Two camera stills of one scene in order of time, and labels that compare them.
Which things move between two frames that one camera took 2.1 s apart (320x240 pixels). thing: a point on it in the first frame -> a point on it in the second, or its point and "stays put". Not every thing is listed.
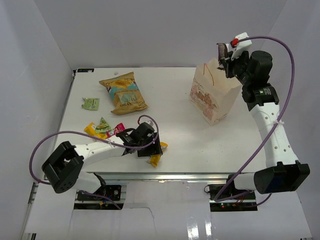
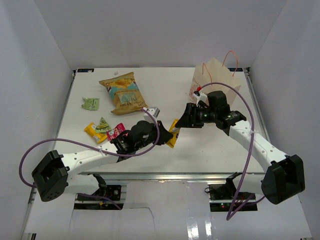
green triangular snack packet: [103, 127] stays put
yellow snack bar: [155, 159] -> [175, 131]
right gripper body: [237, 67] -> [203, 115]
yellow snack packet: [90, 130] stays put
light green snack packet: [91, 103] stays put
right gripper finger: [222, 61] -> [186, 120]
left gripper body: [144, 143] stays put
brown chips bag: [125, 93] stays put
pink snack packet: [118, 128] stays put
